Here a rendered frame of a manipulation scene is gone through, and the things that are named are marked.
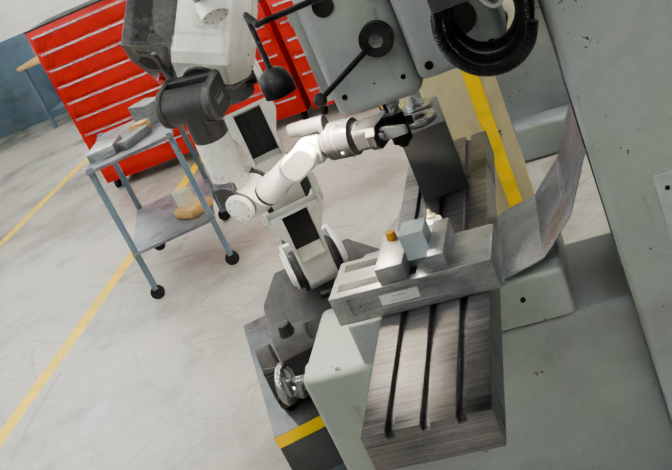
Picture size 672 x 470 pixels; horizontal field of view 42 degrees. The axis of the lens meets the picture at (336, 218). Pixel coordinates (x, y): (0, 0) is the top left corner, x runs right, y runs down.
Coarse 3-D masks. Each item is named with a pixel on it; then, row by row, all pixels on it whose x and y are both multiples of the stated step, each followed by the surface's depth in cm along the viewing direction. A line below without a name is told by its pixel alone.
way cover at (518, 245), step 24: (576, 144) 183; (552, 168) 207; (576, 168) 179; (552, 192) 198; (576, 192) 177; (504, 216) 213; (528, 216) 205; (552, 216) 191; (504, 240) 203; (528, 240) 195; (552, 240) 184; (504, 264) 194; (528, 264) 186
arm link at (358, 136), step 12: (348, 120) 197; (360, 120) 198; (372, 120) 194; (336, 132) 196; (348, 132) 196; (360, 132) 192; (372, 132) 190; (336, 144) 196; (348, 144) 195; (360, 144) 194; (372, 144) 191; (384, 144) 193; (348, 156) 199
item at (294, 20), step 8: (288, 16) 183; (296, 16) 183; (296, 24) 184; (296, 32) 184; (304, 32) 184; (304, 40) 185; (304, 48) 186; (312, 56) 186; (312, 64) 187; (320, 72) 188; (320, 80) 188; (320, 88) 189; (328, 96) 190
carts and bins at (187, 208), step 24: (144, 120) 487; (96, 144) 481; (120, 144) 467; (144, 144) 461; (96, 168) 458; (120, 168) 538; (192, 192) 534; (144, 216) 530; (168, 216) 511; (192, 216) 488; (144, 240) 490; (168, 240) 478; (144, 264) 481
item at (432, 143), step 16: (416, 112) 222; (432, 112) 217; (416, 128) 215; (432, 128) 213; (448, 128) 227; (416, 144) 215; (432, 144) 215; (448, 144) 215; (416, 160) 216; (432, 160) 216; (448, 160) 216; (416, 176) 218; (432, 176) 218; (448, 176) 218; (464, 176) 218; (432, 192) 220; (448, 192) 220
